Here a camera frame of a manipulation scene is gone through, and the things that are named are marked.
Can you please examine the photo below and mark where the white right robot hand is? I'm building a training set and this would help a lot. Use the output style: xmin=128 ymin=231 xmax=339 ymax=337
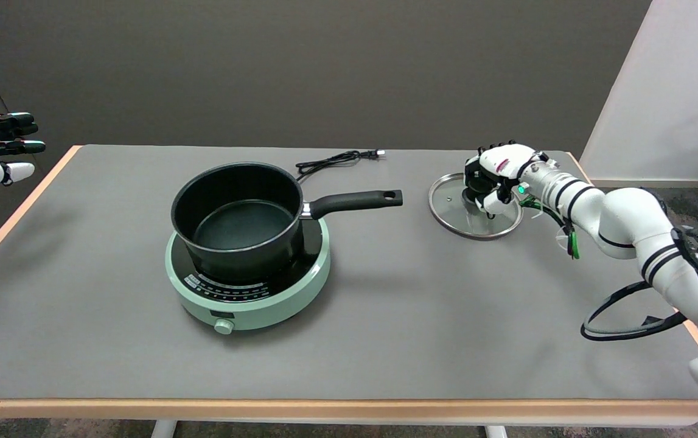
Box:
xmin=463 ymin=141 xmax=553 ymax=217

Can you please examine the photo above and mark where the glass pot lid black knob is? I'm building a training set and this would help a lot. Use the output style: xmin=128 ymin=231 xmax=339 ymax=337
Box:
xmin=428 ymin=173 xmax=525 ymax=239

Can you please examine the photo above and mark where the white partition panel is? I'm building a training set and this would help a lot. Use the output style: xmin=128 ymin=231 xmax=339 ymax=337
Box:
xmin=579 ymin=0 xmax=698 ymax=188

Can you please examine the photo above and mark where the grey table mat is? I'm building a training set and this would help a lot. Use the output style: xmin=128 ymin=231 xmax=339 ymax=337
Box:
xmin=0 ymin=145 xmax=698 ymax=402

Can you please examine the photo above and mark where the green round induction cooker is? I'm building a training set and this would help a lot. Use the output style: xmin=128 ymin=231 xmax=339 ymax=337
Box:
xmin=164 ymin=216 xmax=332 ymax=336

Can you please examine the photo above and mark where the coloured wrist wire bundle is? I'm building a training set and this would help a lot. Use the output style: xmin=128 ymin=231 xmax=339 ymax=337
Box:
xmin=519 ymin=195 xmax=581 ymax=260

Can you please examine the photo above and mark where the black power cord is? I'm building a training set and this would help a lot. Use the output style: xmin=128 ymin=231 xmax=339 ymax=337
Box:
xmin=295 ymin=148 xmax=385 ymax=183

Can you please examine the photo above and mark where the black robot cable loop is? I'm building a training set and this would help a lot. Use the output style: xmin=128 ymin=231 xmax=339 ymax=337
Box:
xmin=580 ymin=226 xmax=698 ymax=341

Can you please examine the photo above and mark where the black saucepan with handle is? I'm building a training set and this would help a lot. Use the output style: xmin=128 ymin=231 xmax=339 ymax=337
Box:
xmin=170 ymin=161 xmax=403 ymax=287

